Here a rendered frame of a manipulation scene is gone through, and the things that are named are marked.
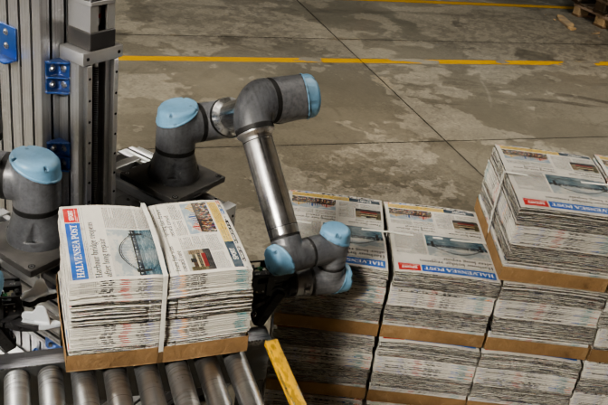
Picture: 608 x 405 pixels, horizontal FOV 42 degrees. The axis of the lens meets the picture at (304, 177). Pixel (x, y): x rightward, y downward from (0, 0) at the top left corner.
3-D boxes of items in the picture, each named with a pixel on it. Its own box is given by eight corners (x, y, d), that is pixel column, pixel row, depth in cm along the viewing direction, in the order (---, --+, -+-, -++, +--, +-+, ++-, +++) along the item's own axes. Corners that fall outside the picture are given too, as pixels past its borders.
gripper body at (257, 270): (242, 260, 195) (289, 257, 199) (239, 289, 198) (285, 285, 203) (251, 278, 188) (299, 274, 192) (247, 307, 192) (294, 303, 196)
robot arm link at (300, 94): (183, 106, 239) (273, 72, 193) (227, 100, 247) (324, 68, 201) (190, 145, 239) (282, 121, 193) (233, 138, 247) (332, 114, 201)
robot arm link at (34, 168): (52, 217, 191) (52, 167, 185) (-3, 210, 191) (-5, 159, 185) (69, 193, 202) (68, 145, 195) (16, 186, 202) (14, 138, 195)
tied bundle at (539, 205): (472, 209, 241) (490, 141, 231) (566, 221, 243) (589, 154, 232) (497, 281, 208) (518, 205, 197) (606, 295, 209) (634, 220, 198)
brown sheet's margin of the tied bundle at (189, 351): (217, 276, 197) (218, 261, 195) (248, 351, 174) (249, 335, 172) (152, 283, 192) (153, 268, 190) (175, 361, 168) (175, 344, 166)
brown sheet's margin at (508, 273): (473, 208, 241) (476, 195, 239) (566, 219, 242) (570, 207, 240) (498, 279, 207) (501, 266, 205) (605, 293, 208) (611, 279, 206)
